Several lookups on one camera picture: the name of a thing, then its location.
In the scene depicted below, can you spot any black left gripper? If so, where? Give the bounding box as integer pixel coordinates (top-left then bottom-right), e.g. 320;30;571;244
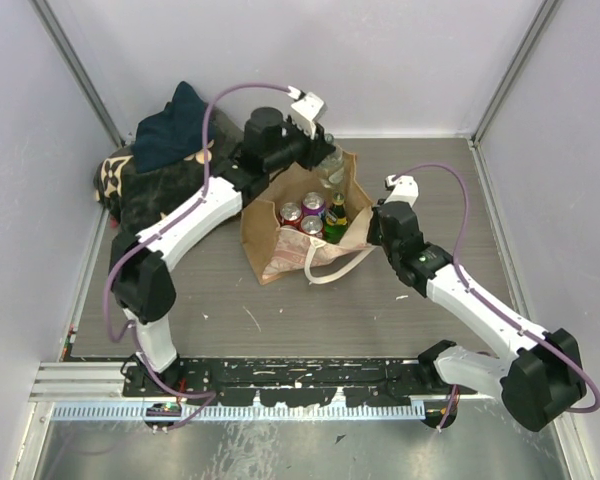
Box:
265;115;335;174

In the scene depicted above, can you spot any clear glass Chang bottle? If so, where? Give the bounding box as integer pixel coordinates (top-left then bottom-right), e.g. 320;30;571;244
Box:
316;134;345;190

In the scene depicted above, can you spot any green Perrier bottle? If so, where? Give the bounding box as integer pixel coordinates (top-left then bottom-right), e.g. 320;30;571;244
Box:
324;192;349;244

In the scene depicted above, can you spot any purple Fanta can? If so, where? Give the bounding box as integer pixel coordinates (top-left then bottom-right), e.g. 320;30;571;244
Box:
301;192;326;219

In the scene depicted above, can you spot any tan canvas tote bag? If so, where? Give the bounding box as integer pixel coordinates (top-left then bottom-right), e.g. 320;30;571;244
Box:
240;152;373;285

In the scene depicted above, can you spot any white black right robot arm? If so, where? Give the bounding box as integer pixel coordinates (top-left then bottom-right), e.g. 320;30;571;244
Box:
368;200;587;432

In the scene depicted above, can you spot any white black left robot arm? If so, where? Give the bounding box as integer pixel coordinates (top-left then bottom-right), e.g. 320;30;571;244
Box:
109;102;335;396

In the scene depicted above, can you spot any red Coke can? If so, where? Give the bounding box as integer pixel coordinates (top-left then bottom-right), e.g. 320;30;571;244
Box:
299;215;324;239
278;202;303;229

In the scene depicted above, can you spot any dark blue cloth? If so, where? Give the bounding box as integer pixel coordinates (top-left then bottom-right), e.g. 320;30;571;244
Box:
131;81;216;173

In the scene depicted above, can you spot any black floral cushion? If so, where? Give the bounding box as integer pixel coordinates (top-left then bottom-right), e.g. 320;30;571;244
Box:
93;109;242;234

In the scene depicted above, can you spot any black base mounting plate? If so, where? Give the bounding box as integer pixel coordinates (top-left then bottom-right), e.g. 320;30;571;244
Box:
120;355;460;408

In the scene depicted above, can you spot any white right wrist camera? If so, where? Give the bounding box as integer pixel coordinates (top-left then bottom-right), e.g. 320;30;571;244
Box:
385;175;419;207

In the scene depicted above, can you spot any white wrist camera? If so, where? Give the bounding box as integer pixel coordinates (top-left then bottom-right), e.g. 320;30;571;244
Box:
385;175;419;207
287;86;326;140

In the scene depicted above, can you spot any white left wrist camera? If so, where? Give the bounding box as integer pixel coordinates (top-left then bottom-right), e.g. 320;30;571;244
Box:
287;86;326;140

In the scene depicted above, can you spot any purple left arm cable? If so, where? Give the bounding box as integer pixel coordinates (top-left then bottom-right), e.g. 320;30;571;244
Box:
103;82;294;431

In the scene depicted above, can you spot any grey slotted cable duct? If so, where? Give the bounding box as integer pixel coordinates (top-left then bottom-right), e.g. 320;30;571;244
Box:
50;401;426;422

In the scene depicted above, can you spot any aluminium frame rail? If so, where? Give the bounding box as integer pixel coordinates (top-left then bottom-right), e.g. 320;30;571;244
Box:
28;362;131;401

